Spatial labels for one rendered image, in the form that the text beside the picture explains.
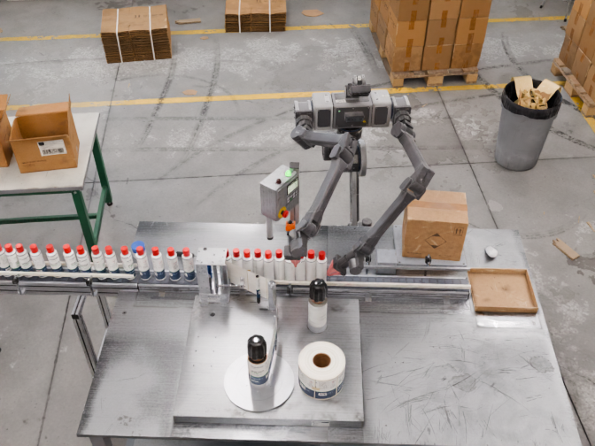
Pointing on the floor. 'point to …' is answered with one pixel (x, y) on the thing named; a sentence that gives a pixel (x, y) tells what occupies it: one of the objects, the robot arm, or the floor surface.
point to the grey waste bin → (521, 140)
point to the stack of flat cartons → (135, 34)
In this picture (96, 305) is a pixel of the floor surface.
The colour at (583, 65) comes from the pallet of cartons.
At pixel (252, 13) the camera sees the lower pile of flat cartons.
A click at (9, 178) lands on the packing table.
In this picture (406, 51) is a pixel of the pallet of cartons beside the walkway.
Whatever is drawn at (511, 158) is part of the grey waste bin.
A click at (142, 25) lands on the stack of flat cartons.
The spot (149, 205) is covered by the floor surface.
